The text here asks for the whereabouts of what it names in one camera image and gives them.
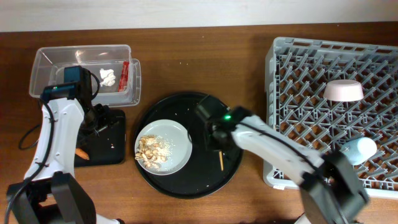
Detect white tissue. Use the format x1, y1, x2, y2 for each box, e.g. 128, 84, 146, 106
99, 68, 116, 86

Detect red snack wrapper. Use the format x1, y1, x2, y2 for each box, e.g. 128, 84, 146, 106
118, 61, 129, 92

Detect orange carrot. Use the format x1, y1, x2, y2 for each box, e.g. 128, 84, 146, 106
75, 148, 90, 161

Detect grey round plate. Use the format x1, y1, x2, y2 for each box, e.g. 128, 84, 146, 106
134, 119, 193, 175

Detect pink bowl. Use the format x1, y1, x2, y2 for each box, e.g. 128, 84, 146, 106
323, 80, 364, 102

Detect light blue cup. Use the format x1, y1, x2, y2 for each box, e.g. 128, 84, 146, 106
341, 137, 377, 166

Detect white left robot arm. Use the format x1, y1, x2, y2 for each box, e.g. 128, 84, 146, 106
4, 82, 123, 223

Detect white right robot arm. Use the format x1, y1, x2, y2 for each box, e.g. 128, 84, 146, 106
196, 106, 369, 224

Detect grey dishwasher rack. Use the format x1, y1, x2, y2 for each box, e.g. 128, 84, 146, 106
265, 37, 397, 199

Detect black rectangular tray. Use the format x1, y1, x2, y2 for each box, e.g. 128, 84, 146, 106
74, 110, 126, 168

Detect round black tray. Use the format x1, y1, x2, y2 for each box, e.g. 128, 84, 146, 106
134, 92, 243, 199

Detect peanut shells and rice scraps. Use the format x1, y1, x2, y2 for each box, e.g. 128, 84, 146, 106
134, 135, 172, 170

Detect clear plastic bin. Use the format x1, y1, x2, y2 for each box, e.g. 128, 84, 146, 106
29, 44, 142, 108

